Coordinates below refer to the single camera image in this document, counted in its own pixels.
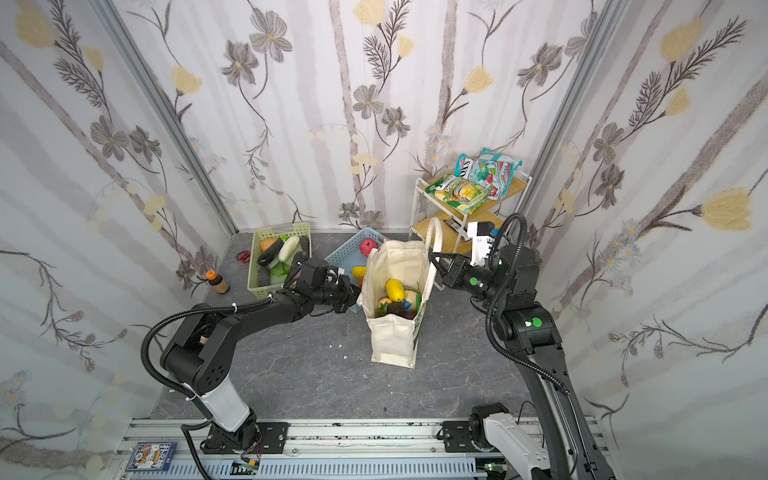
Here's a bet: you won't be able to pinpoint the brown glass bottle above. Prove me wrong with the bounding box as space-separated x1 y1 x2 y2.
205 270 230 294

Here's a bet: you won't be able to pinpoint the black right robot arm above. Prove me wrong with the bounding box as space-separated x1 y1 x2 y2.
429 247 616 479

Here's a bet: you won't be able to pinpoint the dark eggplant toy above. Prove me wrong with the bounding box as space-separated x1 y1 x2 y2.
257 238 283 267

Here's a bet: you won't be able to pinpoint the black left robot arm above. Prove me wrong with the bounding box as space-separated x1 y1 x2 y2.
140 275 361 456

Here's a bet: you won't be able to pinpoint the blue card box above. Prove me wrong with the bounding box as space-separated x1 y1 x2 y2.
125 442 177 472

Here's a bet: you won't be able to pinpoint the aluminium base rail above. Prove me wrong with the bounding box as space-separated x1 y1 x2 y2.
107 418 607 480

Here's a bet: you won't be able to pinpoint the green plastic basket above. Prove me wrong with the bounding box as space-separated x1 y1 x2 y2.
247 222 312 298

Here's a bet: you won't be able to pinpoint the green white snack bag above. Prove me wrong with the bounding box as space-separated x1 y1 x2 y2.
454 154 475 179

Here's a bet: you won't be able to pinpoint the cream canvas tote bag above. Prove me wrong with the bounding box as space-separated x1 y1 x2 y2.
357 219 442 369

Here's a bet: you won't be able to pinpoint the red handled scissors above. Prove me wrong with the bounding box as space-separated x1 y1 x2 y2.
235 250 252 264

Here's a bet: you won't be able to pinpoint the white radish toy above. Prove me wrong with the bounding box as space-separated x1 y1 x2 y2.
278 236 300 262

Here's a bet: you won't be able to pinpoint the teal pink snack bag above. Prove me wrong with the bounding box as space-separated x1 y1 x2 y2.
468 148 523 200

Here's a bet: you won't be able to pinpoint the green yellow snack bag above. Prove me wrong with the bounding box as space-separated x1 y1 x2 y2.
426 174 490 215

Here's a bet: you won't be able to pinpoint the yellow mango toy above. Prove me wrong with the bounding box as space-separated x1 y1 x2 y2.
385 279 406 303
351 266 367 280

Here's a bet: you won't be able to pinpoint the cream white round vegetable toy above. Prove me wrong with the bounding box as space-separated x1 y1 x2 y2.
403 290 420 310

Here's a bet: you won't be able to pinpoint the dark mangosteen toy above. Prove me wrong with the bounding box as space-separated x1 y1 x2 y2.
387 303 409 318

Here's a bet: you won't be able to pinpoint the white wire wooden shelf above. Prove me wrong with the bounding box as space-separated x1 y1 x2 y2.
408 170 533 254

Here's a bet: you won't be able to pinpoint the blue plastic basket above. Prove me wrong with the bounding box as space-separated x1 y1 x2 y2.
325 227 387 287

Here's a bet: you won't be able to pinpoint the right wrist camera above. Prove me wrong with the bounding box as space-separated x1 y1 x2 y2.
467 212 528 270

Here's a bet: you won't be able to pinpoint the brown candy bar wrapper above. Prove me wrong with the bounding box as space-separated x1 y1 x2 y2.
443 219 464 236

